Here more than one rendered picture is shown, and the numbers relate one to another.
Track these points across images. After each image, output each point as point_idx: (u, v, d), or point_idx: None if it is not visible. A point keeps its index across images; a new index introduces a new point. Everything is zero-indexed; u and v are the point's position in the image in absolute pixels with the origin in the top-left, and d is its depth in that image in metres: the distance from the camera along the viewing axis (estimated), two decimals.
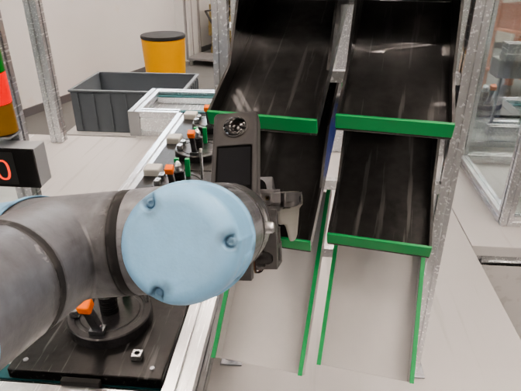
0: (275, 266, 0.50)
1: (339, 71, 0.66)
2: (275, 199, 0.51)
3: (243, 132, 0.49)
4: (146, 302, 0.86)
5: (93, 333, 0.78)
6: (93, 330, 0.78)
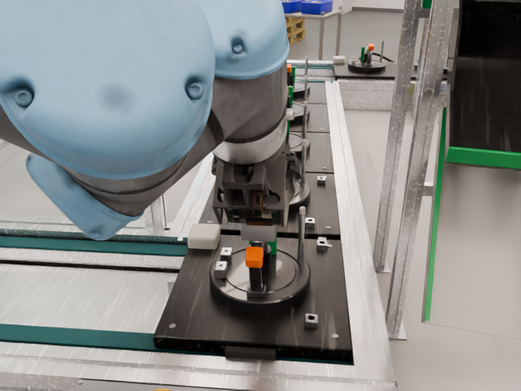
0: (281, 206, 0.48)
1: None
2: (285, 150, 0.52)
3: None
4: (300, 261, 0.70)
5: (253, 294, 0.63)
6: (253, 291, 0.63)
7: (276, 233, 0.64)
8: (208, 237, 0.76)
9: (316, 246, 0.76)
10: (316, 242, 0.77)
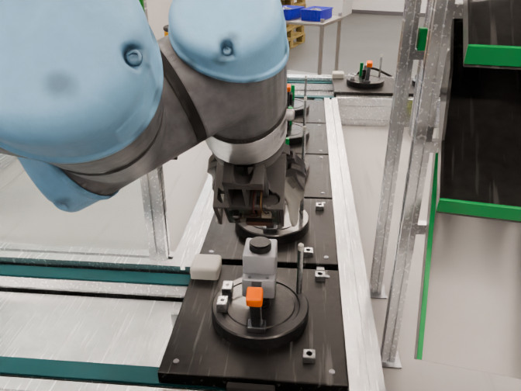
0: (281, 206, 0.48)
1: None
2: (285, 150, 0.52)
3: None
4: (298, 293, 0.73)
5: (253, 330, 0.66)
6: (253, 326, 0.66)
7: (275, 288, 0.68)
8: (210, 269, 0.79)
9: (315, 277, 0.79)
10: (315, 273, 0.80)
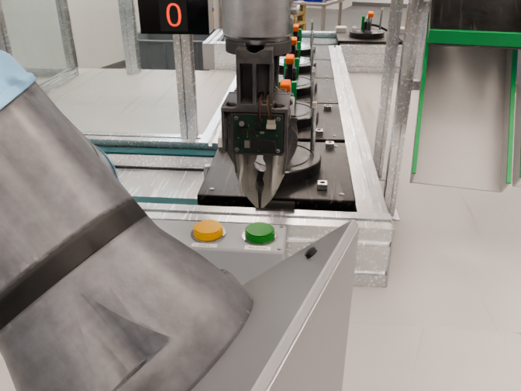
0: (286, 108, 0.51)
1: None
2: None
3: None
4: (312, 150, 0.86)
5: None
6: None
7: None
8: None
9: (325, 144, 0.92)
10: (325, 142, 0.93)
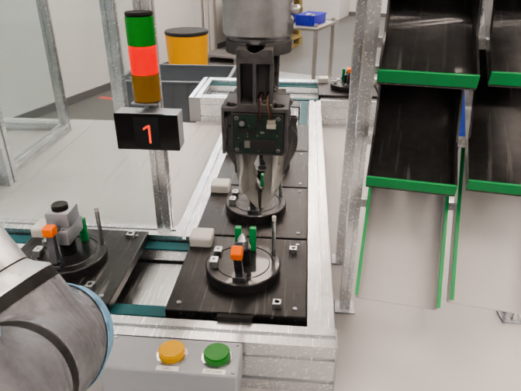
0: (286, 108, 0.51)
1: None
2: None
3: None
4: (101, 245, 0.98)
5: None
6: (52, 265, 0.90)
7: (74, 239, 0.93)
8: None
9: (125, 235, 1.03)
10: (126, 233, 1.04)
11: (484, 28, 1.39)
